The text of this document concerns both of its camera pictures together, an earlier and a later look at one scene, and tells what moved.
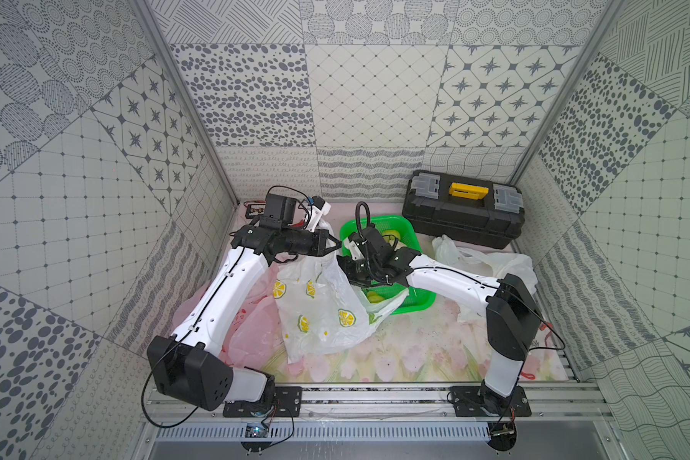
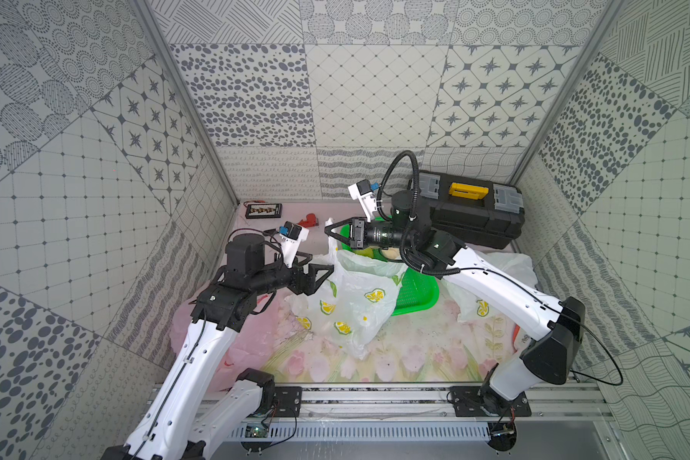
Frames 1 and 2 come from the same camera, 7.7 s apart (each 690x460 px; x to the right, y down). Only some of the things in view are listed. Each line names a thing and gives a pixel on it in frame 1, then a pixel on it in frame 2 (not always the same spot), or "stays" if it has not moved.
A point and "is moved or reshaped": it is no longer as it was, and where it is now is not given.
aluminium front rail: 560,402 stays
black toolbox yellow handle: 462,209 stays
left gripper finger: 321,238 → 310,283
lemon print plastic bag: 321,310 is moved or reshaped
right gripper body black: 360,271 → 381,235
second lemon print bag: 495,265 stays
